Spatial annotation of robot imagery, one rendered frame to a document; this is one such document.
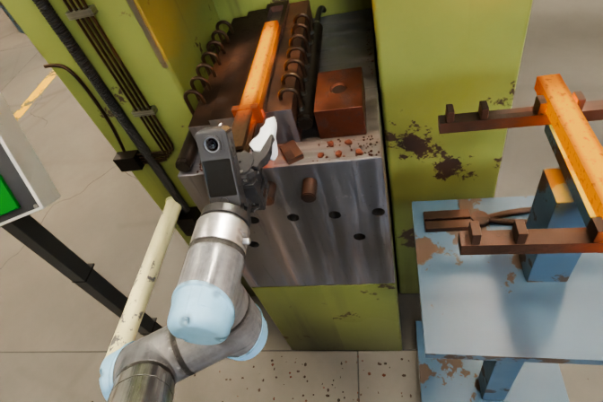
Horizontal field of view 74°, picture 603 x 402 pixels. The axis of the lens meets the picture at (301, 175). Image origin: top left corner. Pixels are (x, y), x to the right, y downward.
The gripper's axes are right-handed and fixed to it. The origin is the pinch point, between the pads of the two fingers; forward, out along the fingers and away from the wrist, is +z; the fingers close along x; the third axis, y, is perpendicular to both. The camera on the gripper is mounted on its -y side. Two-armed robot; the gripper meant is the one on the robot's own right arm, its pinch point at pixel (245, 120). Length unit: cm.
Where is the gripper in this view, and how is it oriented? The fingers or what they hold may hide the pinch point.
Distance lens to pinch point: 69.3
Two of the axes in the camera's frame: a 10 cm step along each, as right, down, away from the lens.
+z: 0.8, -7.4, 6.7
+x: 9.7, -0.8, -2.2
